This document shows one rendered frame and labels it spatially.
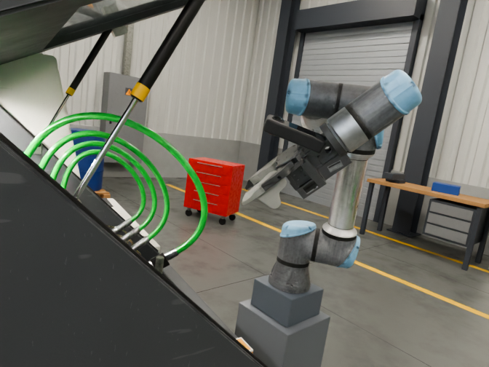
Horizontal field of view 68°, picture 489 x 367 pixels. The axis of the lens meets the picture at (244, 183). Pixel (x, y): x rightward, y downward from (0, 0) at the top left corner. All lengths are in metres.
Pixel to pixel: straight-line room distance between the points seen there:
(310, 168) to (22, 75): 0.81
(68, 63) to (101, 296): 7.12
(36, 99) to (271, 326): 0.99
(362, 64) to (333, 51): 0.76
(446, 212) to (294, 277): 4.34
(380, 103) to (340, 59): 7.36
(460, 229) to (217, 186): 3.24
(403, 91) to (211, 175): 4.53
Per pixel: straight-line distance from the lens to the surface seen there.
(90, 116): 0.75
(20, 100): 1.15
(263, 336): 1.34
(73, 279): 0.51
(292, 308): 1.27
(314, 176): 0.68
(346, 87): 0.77
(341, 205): 1.20
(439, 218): 5.53
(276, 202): 0.69
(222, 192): 5.05
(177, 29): 0.52
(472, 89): 6.90
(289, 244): 1.26
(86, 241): 0.49
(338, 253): 1.25
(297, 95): 0.76
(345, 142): 0.66
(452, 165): 6.85
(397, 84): 0.67
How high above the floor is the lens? 1.44
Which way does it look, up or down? 9 degrees down
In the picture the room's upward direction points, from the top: 8 degrees clockwise
